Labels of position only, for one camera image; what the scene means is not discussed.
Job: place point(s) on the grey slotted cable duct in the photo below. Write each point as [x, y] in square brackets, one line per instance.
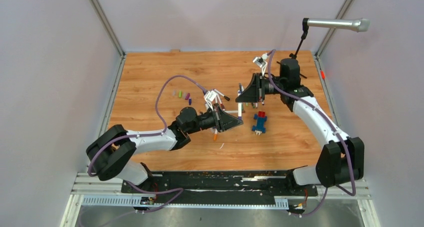
[141, 202]

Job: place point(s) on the brown cap marker horizontal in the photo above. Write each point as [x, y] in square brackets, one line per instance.
[232, 111]

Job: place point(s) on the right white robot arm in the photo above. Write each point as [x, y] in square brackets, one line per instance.
[342, 157]

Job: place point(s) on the silver microphone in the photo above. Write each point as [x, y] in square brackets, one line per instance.
[356, 25]

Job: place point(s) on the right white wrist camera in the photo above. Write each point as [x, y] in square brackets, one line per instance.
[261, 62]

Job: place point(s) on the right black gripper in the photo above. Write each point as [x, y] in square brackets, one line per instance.
[251, 93]

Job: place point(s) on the orange cap marker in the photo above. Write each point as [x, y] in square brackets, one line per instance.
[215, 136]

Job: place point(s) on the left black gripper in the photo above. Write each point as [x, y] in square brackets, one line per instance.
[224, 122]

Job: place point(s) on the dark red cap marker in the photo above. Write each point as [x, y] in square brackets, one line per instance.
[221, 105]

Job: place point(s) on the blue red toy robot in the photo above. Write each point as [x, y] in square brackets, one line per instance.
[259, 127]

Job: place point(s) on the black microphone tripod stand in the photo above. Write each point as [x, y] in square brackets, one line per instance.
[305, 29]

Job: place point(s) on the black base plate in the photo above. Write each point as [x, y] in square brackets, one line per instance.
[228, 187]

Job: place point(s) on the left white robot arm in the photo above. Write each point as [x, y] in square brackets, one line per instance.
[110, 155]

